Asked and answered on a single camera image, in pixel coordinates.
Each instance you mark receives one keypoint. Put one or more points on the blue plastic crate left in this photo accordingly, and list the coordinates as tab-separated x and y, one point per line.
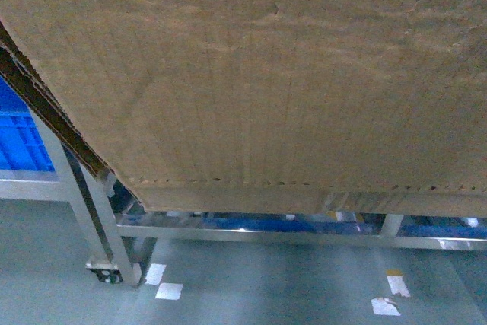
21	145

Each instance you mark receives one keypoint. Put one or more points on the brown cardboard box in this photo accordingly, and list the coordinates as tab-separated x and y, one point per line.
263	106

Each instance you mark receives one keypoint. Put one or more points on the steel roller shelf rack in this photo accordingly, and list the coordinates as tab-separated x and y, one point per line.
121	236

